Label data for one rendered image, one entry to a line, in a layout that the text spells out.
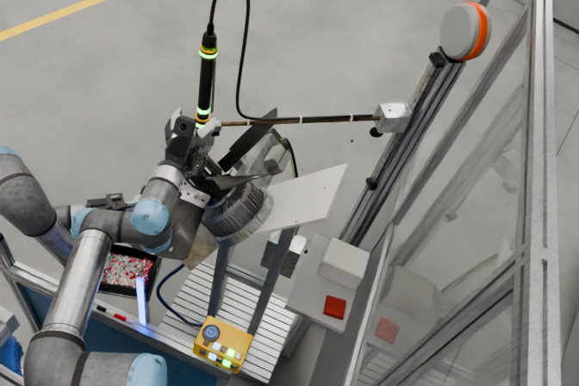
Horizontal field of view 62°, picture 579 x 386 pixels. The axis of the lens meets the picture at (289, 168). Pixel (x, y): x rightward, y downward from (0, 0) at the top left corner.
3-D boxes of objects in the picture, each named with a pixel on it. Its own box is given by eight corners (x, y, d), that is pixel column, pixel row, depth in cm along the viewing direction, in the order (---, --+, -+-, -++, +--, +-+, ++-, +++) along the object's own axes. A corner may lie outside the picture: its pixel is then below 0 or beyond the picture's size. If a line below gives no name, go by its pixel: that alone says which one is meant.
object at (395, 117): (398, 119, 166) (407, 100, 160) (406, 133, 162) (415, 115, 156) (370, 120, 163) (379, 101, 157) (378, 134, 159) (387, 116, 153)
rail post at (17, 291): (56, 347, 238) (22, 272, 180) (51, 355, 235) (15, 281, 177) (49, 344, 238) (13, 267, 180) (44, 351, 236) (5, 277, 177)
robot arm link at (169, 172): (147, 173, 109) (182, 183, 109) (154, 158, 112) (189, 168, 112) (148, 193, 115) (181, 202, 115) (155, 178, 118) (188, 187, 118)
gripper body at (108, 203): (124, 191, 160) (85, 196, 156) (126, 211, 155) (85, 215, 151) (126, 207, 165) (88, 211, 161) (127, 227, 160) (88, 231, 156)
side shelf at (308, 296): (364, 259, 207) (366, 256, 205) (341, 334, 184) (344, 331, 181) (313, 236, 209) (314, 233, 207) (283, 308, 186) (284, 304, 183)
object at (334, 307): (345, 301, 189) (347, 299, 188) (342, 320, 184) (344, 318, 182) (326, 295, 189) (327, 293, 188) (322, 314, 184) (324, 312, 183)
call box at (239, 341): (249, 347, 160) (254, 335, 152) (237, 376, 153) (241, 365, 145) (206, 326, 161) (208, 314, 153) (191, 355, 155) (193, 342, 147)
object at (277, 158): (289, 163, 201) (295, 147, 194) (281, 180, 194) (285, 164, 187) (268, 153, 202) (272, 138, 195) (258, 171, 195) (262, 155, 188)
